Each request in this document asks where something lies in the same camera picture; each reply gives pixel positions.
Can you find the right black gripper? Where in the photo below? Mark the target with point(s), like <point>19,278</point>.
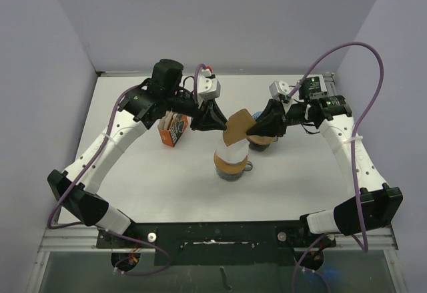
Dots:
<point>266,125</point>

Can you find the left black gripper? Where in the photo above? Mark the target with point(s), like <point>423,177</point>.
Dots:
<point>203,121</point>

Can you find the brown paper coffee filter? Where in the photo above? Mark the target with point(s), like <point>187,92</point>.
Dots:
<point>237,126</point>

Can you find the grey plastic dripper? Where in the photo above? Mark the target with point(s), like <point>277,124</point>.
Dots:
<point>259,147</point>

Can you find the orange coffee filter box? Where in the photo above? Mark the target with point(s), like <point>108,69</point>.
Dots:
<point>171,127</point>

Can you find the white paper coffee filter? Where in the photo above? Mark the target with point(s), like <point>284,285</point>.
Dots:
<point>233,154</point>

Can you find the grey glass carafe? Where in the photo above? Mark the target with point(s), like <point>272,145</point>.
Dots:
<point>234,177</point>

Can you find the blue plastic dripper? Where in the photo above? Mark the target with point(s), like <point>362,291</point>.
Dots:
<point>256,115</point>

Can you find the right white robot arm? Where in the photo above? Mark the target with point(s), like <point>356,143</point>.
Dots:
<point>373,203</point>

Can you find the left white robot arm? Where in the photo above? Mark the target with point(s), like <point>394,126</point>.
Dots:
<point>134,112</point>

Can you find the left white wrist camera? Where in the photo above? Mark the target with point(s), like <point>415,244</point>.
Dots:
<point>208,86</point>

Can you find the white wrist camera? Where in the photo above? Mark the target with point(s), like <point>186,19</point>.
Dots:
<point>280,90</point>
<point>208,86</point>

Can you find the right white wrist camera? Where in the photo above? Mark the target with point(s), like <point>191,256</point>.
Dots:
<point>280,90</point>

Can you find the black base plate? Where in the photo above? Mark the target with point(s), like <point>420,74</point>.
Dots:
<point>219,243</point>

